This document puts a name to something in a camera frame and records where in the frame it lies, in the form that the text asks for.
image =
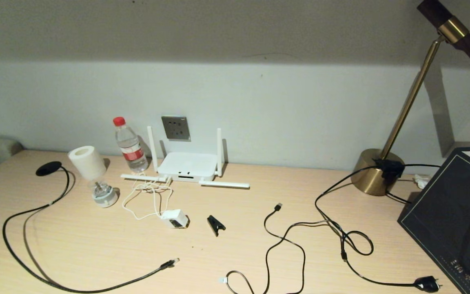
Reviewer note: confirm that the white power adapter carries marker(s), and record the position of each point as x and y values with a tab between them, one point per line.
174	218

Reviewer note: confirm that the white router with antennas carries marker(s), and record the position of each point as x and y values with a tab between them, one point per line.
186	165

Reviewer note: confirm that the small black clip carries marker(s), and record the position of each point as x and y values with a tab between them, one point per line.
215	223

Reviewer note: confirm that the clear bottle red cap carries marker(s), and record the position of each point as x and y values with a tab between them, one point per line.
131	149

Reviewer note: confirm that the brass desk lamp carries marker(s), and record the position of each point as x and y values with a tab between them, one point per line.
375	179

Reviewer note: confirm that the small lamp white shade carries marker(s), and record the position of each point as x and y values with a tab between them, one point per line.
85	162

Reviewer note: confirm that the black charger block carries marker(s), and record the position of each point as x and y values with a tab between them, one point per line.
391	168

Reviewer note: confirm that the grey wall socket plate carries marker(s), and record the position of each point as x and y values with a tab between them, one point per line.
176	128

